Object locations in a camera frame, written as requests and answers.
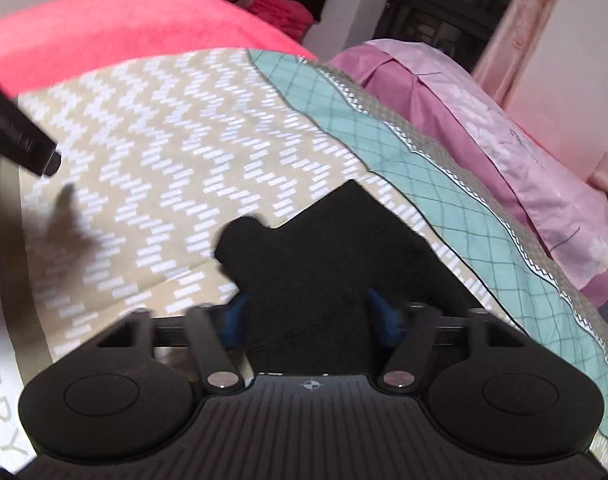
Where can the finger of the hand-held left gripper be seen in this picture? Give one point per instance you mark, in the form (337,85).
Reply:
(52,161)

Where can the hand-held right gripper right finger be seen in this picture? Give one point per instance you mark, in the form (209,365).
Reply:
(384,322)

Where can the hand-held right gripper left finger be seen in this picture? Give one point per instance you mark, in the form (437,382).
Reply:
(233,325)

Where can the black pants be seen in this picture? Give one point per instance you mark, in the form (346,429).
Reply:
(334,270)

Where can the patterned bedspread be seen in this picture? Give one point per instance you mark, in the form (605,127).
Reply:
(193,150)

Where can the pink fleece blanket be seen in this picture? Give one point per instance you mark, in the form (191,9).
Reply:
(133,30)

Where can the pink satin pillow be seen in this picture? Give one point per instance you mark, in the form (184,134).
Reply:
(484,125)

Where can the stack of red towels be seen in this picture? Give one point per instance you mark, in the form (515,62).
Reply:
(281,15)

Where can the dark window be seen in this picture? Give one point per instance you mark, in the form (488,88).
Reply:
(449,5)

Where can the pink curtain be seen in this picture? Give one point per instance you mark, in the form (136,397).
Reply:
(521,25)

